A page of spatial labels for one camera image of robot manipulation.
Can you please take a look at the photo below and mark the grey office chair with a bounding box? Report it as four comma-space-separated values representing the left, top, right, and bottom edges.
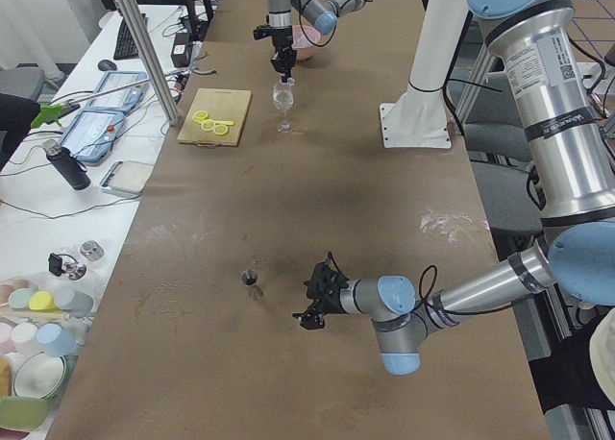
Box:
464, 72, 542, 260

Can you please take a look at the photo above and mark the clear wine glass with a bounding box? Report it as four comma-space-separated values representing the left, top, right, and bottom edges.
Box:
272, 78, 294, 132

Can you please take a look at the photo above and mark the light blue cup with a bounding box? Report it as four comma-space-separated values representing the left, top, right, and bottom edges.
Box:
36, 323, 76, 357

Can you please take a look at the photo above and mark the pink bowl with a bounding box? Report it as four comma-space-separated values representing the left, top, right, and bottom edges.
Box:
292, 25, 321, 61

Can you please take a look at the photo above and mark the lemon slice middle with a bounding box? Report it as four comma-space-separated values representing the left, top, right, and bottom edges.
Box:
201, 119, 216, 131

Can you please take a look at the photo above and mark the metal grabber tool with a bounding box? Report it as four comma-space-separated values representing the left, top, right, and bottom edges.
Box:
30, 55, 217, 130

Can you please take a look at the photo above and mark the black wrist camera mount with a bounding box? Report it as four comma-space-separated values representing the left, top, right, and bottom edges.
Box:
253, 24, 273, 40

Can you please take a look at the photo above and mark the teach pendant near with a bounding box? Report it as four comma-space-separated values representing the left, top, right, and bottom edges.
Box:
60, 109, 126, 165

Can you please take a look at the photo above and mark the black keyboard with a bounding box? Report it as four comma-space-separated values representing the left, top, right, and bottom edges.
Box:
113, 20, 138, 61

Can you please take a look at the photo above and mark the black water bottle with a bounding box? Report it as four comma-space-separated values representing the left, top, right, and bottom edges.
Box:
42, 139, 90, 190

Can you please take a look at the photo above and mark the person in black clothes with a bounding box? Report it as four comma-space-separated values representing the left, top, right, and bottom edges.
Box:
0, 93, 40, 168

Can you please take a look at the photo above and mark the lemon slice far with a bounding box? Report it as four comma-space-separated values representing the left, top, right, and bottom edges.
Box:
192, 110, 209, 124

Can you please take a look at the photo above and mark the lemon slice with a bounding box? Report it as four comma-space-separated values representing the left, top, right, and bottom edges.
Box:
212, 124, 230, 136
201, 119, 216, 131
192, 110, 209, 124

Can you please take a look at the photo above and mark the white green-rimmed bowl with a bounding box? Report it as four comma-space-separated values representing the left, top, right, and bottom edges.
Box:
13, 354, 67, 399

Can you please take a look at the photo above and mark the teach pendant far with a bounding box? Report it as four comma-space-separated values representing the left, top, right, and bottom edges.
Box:
86, 70, 148, 113

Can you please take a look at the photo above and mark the computer mouse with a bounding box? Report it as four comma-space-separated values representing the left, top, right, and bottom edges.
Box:
97, 60, 117, 71

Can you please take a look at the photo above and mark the teach pendant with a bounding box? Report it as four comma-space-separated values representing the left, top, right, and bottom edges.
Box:
60, 109, 126, 165
86, 70, 148, 113

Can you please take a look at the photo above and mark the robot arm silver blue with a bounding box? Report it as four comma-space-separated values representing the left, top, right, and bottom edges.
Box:
297, 0, 614, 375
253, 0, 370, 82

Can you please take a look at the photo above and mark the yellow cup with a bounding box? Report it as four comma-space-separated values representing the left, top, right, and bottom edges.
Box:
28, 290, 61, 313

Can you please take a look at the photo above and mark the white digital scale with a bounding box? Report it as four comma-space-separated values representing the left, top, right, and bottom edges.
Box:
99, 160, 154, 197

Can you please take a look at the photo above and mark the aluminium frame post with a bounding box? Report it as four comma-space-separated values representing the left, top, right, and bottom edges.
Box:
113, 0, 179, 126

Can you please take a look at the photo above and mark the steel jigger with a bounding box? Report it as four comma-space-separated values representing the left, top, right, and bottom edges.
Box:
241, 269, 263, 301

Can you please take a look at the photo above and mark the small steel weight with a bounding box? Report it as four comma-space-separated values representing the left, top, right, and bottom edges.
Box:
79, 240, 105, 262

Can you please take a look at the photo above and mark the bamboo cutting board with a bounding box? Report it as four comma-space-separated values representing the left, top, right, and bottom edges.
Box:
177, 88, 252, 147

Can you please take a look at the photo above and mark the lemon slice near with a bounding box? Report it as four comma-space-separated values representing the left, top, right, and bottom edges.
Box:
212, 124, 230, 136

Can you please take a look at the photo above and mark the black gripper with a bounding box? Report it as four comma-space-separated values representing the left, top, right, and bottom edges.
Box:
271, 26, 296, 83
292, 261, 348, 330

